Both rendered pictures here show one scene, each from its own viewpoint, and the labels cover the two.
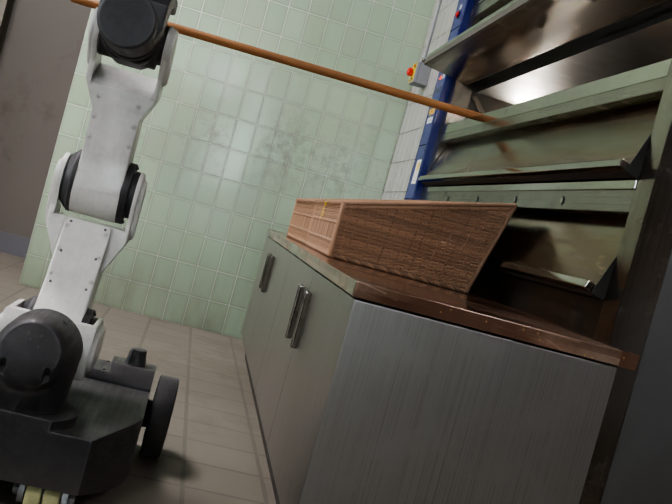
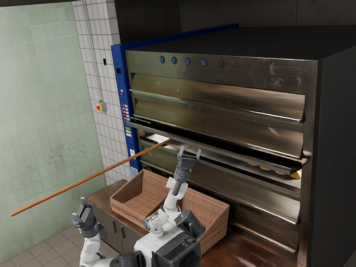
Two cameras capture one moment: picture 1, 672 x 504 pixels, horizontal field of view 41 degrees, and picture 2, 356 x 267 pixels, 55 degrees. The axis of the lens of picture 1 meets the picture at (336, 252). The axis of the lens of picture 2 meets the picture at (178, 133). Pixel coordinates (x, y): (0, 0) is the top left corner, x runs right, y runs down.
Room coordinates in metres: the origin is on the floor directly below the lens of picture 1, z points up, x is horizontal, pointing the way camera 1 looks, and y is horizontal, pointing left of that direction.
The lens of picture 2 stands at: (0.61, 1.22, 2.50)
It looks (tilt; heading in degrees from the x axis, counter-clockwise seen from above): 21 degrees down; 326
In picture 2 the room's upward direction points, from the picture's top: 6 degrees counter-clockwise
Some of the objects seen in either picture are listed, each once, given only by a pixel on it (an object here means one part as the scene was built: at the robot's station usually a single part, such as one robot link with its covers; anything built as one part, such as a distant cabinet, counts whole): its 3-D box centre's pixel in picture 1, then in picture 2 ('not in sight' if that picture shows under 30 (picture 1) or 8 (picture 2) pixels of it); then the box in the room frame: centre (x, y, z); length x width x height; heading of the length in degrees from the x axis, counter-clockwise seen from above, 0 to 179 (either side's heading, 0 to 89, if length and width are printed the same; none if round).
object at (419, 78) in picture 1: (419, 74); (101, 106); (4.21, -0.16, 1.46); 0.10 x 0.07 x 0.10; 9
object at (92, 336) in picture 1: (51, 337); not in sight; (1.86, 0.53, 0.28); 0.21 x 0.20 x 0.13; 9
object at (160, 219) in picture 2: not in sight; (157, 223); (1.93, 0.53, 1.44); 0.10 x 0.07 x 0.09; 99
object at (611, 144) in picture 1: (509, 153); (205, 176); (2.73, -0.43, 1.02); 1.79 x 0.11 x 0.19; 9
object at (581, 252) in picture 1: (486, 235); (206, 201); (2.73, -0.43, 0.76); 1.79 x 0.11 x 0.19; 9
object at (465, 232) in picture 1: (402, 226); (188, 219); (2.67, -0.17, 0.72); 0.56 x 0.49 x 0.28; 9
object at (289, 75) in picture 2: not in sight; (199, 67); (2.74, -0.46, 1.99); 1.80 x 0.08 x 0.21; 9
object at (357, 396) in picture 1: (350, 353); (180, 252); (2.80, -0.13, 0.29); 2.42 x 0.56 x 0.58; 9
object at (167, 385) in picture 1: (159, 416); not in sight; (2.17, 0.31, 0.10); 0.20 x 0.05 x 0.20; 9
